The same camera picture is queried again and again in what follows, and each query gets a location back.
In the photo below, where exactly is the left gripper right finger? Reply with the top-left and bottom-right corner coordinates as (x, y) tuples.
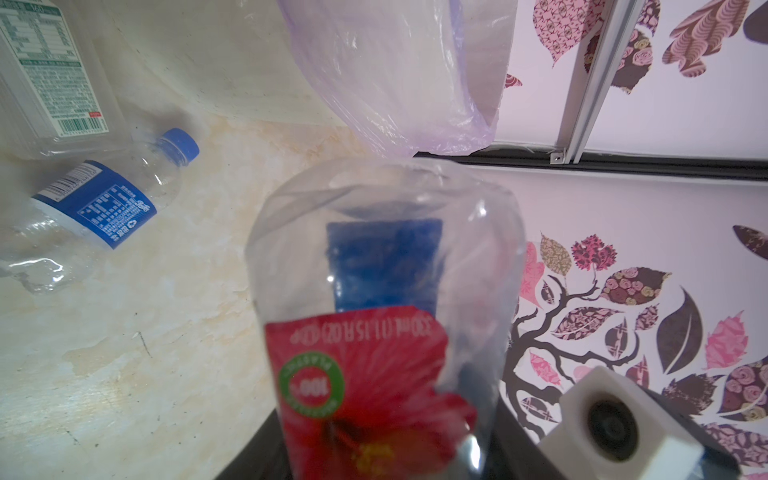
(485, 400), (564, 480)

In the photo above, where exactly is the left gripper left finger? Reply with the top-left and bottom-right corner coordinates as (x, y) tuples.
(216, 410), (288, 480)

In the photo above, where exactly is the Fiji red flower bottle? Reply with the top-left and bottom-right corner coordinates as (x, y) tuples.
(245, 159), (527, 479)

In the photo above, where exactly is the blue label blue cap bottle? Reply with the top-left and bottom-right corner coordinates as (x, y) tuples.
(1, 128), (200, 294)

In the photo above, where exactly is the green label clear bottle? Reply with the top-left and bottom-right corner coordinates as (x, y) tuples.
(1, 0), (131, 160)

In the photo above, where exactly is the white ribbed trash bin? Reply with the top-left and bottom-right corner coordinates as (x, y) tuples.
(104, 1), (341, 126)

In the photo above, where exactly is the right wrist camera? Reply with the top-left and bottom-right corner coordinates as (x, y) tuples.
(538, 367), (741, 480)

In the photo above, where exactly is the back aluminium frame rail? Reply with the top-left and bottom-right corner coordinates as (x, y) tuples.
(549, 0), (644, 165)

